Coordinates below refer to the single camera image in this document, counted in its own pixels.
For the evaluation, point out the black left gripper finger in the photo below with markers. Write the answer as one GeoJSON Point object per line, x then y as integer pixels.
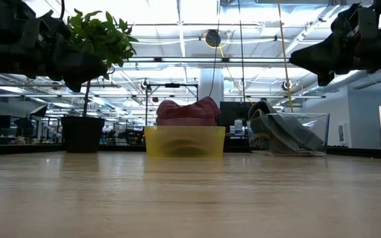
{"type": "Point", "coordinates": [84, 61]}
{"type": "Point", "coordinates": [81, 76]}

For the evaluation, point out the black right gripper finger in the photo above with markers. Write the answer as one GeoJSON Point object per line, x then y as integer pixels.
{"type": "Point", "coordinates": [316, 59]}
{"type": "Point", "coordinates": [326, 75]}

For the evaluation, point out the grey baseball cap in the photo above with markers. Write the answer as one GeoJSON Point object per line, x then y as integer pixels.
{"type": "Point", "coordinates": [258, 132]}
{"type": "Point", "coordinates": [296, 135]}

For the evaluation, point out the clear plastic bin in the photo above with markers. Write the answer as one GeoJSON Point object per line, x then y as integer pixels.
{"type": "Point", "coordinates": [322, 132]}

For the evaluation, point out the green potted plant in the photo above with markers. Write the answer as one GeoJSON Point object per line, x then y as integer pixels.
{"type": "Point", "coordinates": [81, 134]}

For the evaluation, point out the overhead LED light bar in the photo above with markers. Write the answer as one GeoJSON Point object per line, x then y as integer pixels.
{"type": "Point", "coordinates": [177, 59]}

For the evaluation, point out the yellow plastic bin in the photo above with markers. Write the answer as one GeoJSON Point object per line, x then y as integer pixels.
{"type": "Point", "coordinates": [154, 142]}

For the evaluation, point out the black equipment box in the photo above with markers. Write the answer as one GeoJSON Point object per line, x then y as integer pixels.
{"type": "Point", "coordinates": [231, 112]}

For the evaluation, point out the white plastic bottle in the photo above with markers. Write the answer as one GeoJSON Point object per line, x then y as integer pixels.
{"type": "Point", "coordinates": [238, 127]}

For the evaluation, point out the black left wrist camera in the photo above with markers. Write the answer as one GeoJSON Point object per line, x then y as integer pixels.
{"type": "Point", "coordinates": [36, 29]}

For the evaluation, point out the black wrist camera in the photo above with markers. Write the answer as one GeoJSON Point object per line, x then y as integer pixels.
{"type": "Point", "coordinates": [36, 29]}
{"type": "Point", "coordinates": [364, 21]}

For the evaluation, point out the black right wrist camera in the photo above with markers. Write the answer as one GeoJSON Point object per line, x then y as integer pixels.
{"type": "Point", "coordinates": [364, 21]}

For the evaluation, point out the black aluminium table frame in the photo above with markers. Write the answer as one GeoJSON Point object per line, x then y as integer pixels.
{"type": "Point", "coordinates": [28, 149]}

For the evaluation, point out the black background frame stand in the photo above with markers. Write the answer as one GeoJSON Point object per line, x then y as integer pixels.
{"type": "Point", "coordinates": [172, 85]}

